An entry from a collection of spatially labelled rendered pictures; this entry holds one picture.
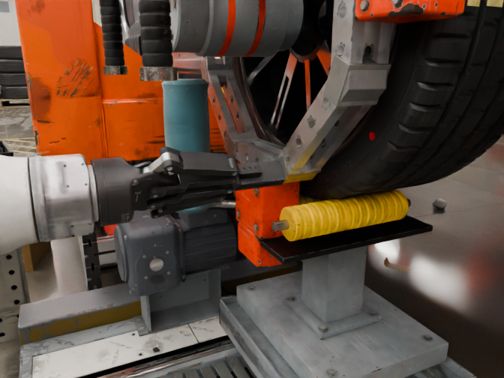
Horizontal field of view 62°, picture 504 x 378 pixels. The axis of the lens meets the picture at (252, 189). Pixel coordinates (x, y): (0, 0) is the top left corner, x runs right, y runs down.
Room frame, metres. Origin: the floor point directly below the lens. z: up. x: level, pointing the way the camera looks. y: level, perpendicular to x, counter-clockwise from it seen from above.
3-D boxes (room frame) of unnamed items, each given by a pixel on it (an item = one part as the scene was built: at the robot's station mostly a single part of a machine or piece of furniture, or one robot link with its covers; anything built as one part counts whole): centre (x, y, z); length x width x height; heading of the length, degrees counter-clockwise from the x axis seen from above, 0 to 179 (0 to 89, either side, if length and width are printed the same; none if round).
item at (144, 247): (1.04, 0.14, 0.26); 0.42 x 0.18 x 0.35; 115
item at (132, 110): (1.25, 0.17, 0.69); 0.52 x 0.17 x 0.35; 115
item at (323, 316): (0.85, -0.18, 0.32); 0.40 x 0.30 x 0.28; 25
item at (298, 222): (0.71, -0.17, 0.51); 0.29 x 0.06 x 0.06; 115
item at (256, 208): (0.80, -0.06, 0.48); 0.16 x 0.12 x 0.17; 115
